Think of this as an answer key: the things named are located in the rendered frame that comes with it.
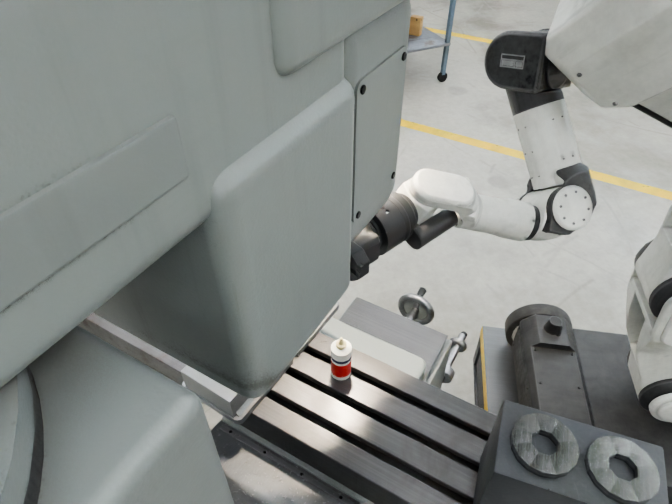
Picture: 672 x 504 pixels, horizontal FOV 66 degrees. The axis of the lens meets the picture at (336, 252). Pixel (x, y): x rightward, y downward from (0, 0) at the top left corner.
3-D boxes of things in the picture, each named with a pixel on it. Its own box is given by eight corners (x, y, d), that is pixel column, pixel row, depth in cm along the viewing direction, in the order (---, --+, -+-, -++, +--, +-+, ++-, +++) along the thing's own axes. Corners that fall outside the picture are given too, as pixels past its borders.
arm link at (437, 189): (413, 163, 85) (486, 178, 88) (394, 193, 93) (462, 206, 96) (415, 195, 82) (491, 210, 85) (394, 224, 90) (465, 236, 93)
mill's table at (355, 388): (133, 262, 138) (124, 239, 133) (629, 502, 92) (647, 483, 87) (60, 319, 124) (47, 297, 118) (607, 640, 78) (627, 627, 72)
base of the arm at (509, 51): (530, 96, 104) (522, 37, 101) (596, 80, 94) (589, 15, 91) (488, 104, 94) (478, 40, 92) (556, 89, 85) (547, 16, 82)
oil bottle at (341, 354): (337, 360, 105) (337, 326, 98) (354, 369, 104) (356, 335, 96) (327, 375, 103) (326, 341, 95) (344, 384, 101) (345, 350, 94)
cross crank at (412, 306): (402, 305, 164) (405, 279, 156) (437, 319, 160) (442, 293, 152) (379, 340, 154) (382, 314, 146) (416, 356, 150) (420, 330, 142)
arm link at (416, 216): (378, 186, 83) (425, 160, 88) (358, 220, 92) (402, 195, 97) (423, 240, 80) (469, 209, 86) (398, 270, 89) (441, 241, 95)
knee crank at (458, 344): (455, 331, 168) (457, 319, 164) (472, 339, 166) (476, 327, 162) (428, 381, 154) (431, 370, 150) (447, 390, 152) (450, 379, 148)
